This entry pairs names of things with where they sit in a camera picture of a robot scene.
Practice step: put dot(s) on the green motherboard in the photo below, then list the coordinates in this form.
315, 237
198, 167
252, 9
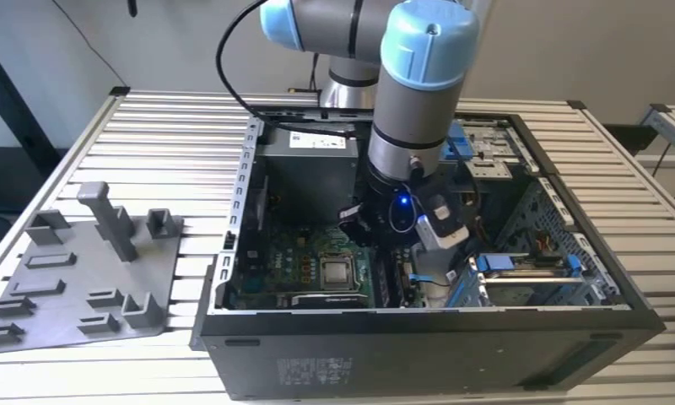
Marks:
281, 261

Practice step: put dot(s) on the blue plastic clip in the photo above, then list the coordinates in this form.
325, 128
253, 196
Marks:
575, 266

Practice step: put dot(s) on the silver CPU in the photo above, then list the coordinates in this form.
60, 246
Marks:
337, 273

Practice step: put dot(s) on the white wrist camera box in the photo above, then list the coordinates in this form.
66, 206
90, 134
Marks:
441, 236

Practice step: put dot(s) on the CPU socket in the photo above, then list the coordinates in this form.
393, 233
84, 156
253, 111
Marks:
337, 287

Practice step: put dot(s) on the black table corner cap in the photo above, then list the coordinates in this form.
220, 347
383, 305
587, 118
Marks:
576, 104
120, 90

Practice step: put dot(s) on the grey power supply unit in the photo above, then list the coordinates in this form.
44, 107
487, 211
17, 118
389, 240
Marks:
303, 181

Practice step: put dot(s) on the black box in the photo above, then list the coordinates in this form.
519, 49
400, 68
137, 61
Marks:
630, 139

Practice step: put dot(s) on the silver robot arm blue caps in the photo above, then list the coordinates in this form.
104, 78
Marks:
416, 105

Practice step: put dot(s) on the blue disk carrier with latches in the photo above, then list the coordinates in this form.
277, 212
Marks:
460, 143

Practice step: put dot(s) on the black RAM slot bank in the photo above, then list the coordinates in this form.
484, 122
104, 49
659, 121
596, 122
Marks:
381, 291

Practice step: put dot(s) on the black furniture frame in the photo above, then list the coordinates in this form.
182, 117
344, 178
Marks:
16, 181

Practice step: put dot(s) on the perforated metal disk bay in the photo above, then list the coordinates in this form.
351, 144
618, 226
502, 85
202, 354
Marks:
534, 291

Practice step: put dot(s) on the grey plastic parts rack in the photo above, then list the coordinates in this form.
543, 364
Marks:
117, 282

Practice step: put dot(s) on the grey metal drive cage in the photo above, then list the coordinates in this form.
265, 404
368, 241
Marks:
489, 169

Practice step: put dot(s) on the black open PC case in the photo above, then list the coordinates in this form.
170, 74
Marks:
399, 358

